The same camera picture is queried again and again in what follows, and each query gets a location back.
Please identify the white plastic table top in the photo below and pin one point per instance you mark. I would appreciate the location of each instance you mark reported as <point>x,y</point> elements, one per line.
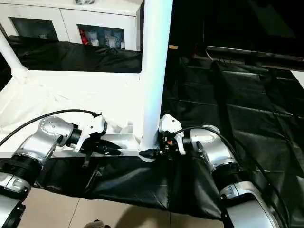
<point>71,95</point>

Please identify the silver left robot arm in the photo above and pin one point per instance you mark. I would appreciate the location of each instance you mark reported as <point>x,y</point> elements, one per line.
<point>45,137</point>

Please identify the black robot left foot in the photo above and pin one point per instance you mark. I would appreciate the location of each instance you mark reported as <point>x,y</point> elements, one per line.
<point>97,224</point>

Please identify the black mat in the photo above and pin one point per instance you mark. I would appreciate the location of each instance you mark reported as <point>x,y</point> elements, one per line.
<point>247,118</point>

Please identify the white cabinet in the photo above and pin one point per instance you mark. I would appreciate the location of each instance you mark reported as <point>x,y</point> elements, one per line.
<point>71,19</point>

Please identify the dark glass bowl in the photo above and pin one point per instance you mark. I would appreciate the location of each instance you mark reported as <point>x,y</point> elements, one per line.
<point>85,1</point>

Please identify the large black furniture piece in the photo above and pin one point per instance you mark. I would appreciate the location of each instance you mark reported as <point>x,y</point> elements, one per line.
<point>247,21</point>

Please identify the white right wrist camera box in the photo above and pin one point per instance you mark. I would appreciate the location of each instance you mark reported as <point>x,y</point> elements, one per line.
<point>170,126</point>

